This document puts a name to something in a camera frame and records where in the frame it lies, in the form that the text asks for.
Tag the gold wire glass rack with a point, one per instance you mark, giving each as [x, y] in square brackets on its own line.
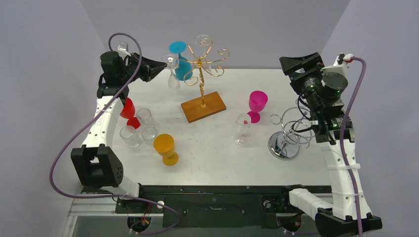
[207, 104]

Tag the clear glass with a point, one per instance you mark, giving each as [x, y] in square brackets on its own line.
[149, 134]
[241, 129]
[145, 118]
[205, 43]
[130, 136]
[172, 63]

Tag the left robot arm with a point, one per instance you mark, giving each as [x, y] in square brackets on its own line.
[96, 164]

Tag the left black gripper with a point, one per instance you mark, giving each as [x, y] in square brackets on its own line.
[150, 68]

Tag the clear glass on gold rack back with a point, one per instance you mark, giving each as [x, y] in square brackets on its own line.
[205, 43]

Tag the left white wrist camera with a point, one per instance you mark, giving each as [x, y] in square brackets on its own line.
[123, 50]

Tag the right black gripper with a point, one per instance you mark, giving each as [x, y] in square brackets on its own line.
[301, 71]

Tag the yellow plastic wine glass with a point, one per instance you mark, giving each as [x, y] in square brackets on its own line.
[165, 146]

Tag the chrome wire glass rack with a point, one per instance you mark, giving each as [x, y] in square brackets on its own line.
[294, 134]

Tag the red plastic wine glass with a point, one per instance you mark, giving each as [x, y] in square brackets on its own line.
[128, 113]

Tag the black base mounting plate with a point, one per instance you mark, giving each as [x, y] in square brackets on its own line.
[214, 206]

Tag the blue plastic wine glass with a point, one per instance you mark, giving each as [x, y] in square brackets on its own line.
[184, 70]

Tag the pink plastic wine glass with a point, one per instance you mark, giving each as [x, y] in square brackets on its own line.
[257, 102]

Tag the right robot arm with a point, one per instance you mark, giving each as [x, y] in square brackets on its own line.
[349, 213]

